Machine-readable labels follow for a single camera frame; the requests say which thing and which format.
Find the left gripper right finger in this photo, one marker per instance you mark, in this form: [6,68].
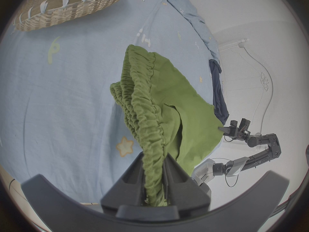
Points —
[185,190]

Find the round woven basket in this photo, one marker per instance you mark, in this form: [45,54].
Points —
[72,6]

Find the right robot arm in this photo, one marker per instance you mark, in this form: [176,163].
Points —
[275,145]

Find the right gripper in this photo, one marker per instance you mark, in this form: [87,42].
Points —
[235,132]

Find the green shorts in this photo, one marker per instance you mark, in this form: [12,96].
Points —
[169,100]

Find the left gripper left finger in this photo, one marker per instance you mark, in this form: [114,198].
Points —
[128,185]

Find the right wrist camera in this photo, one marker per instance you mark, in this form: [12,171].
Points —
[233,123]

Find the bed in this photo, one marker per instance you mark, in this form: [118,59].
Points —
[60,93]

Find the dark blue garment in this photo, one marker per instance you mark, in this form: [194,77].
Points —
[218,98]

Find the pale blue quilt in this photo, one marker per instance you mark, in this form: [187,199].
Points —
[190,13]

